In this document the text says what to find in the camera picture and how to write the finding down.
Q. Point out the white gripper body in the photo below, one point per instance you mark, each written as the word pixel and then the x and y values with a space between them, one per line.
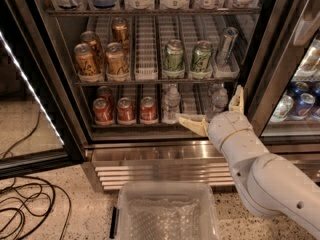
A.
pixel 224 126

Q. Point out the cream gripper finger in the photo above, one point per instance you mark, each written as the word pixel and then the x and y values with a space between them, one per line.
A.
pixel 196 123
pixel 237 101

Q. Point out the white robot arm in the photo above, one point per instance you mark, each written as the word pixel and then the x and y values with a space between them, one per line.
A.
pixel 268 184

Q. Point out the closed right fridge door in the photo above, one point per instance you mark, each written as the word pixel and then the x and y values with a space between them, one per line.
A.
pixel 283 33

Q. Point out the silver can behind glass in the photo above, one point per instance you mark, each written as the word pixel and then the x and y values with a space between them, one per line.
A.
pixel 283 108

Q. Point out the red can front right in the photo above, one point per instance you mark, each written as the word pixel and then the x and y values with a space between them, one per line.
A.
pixel 148 109

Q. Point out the green can right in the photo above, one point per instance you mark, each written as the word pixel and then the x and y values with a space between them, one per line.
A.
pixel 201 55

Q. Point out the green can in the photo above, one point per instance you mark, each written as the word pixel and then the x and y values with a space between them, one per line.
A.
pixel 201 55
pixel 174 56

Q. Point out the blue can behind glass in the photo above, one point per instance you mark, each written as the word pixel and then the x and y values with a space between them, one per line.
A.
pixel 302 105

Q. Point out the green can left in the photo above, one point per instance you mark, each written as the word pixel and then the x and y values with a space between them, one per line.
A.
pixel 174 56

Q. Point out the red can front middle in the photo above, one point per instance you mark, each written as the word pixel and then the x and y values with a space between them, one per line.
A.
pixel 125 109

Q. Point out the red can front left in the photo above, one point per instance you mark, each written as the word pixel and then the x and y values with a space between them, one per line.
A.
pixel 102 110

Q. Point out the stainless steel fridge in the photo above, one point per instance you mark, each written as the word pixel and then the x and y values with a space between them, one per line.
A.
pixel 118 153

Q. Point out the red can rear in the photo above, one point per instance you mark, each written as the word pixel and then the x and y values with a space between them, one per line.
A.
pixel 106 93

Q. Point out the gold can front right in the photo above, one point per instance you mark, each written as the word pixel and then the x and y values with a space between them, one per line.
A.
pixel 116 57

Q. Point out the gold can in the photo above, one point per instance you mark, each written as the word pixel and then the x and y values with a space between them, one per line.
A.
pixel 120 31
pixel 85 59
pixel 116 57
pixel 93 40

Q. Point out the gold can rear right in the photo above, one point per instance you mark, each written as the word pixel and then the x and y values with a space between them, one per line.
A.
pixel 120 31

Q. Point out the gold can front left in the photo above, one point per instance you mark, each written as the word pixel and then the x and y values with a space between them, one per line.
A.
pixel 85 59

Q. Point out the gold can rear left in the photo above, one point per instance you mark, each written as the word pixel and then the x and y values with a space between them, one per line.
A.
pixel 93 40

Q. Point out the open glass fridge door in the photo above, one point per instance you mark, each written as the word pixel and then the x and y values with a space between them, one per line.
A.
pixel 30 49

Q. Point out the clear water bottle right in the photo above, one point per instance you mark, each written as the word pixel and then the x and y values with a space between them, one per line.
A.
pixel 217 98

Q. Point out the clear water bottle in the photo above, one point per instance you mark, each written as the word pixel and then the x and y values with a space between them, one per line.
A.
pixel 170 105
pixel 217 98

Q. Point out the clear water bottle left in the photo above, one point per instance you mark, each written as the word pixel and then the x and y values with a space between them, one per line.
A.
pixel 170 105

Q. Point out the clear plastic bin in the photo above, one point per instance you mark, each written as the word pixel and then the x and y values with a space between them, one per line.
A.
pixel 166 211

